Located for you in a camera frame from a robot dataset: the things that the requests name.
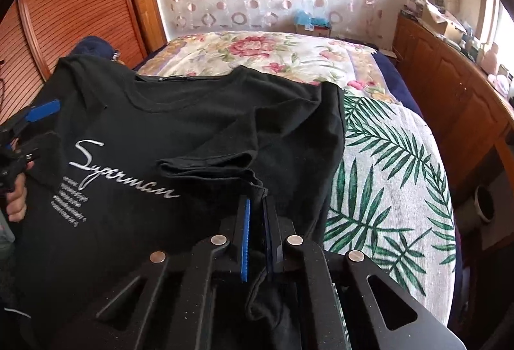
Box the floral blanket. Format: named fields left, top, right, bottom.
left=138, top=31, right=402, bottom=106

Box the navy blue bed cover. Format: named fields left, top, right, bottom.
left=371, top=48, right=426, bottom=120

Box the wooden louvred wardrobe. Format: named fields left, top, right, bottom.
left=0, top=0, right=168, bottom=126

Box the navy blue pillow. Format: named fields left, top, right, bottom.
left=72, top=36, right=122, bottom=62

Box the pink plush toy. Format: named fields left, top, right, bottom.
left=480, top=45, right=501, bottom=76

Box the cardboard box with blue items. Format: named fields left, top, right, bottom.
left=295, top=9, right=332, bottom=38

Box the open cardboard box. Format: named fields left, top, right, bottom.
left=418, top=0, right=467, bottom=44

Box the wooden sideboard cabinet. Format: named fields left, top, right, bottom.
left=391, top=13, right=514, bottom=214

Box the round dark pot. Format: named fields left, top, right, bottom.
left=458, top=184, right=497, bottom=231

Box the person's left hand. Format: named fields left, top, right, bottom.
left=7, top=173, right=29, bottom=223

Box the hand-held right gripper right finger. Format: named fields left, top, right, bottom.
left=262, top=198, right=468, bottom=350

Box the green leaf print blanket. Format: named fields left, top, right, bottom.
left=321, top=89, right=456, bottom=328

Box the black printed t-shirt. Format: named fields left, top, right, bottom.
left=8, top=55, right=347, bottom=350

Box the white pink soft toy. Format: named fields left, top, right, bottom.
left=488, top=73, right=513, bottom=94

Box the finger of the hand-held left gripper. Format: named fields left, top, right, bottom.
left=0, top=100, right=61, bottom=142
left=14, top=132, right=61, bottom=165

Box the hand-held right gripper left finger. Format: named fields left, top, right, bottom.
left=52, top=195, right=252, bottom=350

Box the pile of papers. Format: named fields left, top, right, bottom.
left=403, top=0, right=427, bottom=20

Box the window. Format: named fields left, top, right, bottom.
left=482, top=0, right=514, bottom=66

